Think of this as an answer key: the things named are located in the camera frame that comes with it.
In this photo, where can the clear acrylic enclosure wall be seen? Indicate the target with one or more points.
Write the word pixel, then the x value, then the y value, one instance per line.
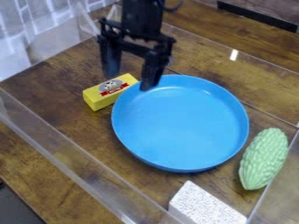
pixel 62 160

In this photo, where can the white speckled foam block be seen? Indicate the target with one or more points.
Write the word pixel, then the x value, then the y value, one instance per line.
pixel 193 206

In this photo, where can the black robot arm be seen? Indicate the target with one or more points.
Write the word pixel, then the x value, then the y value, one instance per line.
pixel 141 16

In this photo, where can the yellow butter box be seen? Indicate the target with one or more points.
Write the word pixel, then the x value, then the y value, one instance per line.
pixel 103 94

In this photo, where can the green bumpy gourd toy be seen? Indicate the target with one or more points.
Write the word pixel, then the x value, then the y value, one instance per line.
pixel 263 158

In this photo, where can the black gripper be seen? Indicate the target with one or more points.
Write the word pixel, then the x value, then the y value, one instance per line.
pixel 153 47

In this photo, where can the blue round tray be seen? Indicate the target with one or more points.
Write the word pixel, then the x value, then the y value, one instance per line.
pixel 184 126

